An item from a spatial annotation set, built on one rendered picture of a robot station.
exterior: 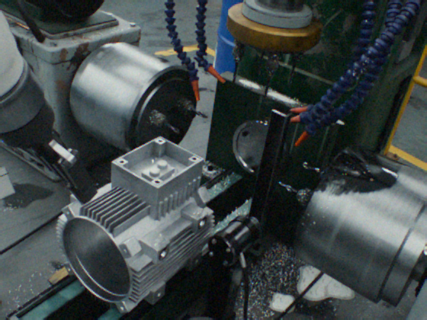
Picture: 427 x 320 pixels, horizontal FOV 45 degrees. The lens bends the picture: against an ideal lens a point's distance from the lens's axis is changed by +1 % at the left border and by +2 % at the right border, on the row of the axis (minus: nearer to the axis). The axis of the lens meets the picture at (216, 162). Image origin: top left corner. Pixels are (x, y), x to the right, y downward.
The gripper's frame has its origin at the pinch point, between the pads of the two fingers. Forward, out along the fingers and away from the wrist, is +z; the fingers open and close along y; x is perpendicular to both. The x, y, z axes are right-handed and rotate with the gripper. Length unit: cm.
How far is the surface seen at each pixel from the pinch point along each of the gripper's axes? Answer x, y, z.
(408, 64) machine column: -74, -23, 33
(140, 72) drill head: -30.2, 18.8, 13.2
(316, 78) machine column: -55, -10, 25
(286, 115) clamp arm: -27.8, -20.8, 0.7
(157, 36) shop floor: -195, 238, 242
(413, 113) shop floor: -236, 18, 266
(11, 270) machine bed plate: 16.9, 19.7, 26.7
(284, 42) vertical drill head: -40.8, -12.1, 0.1
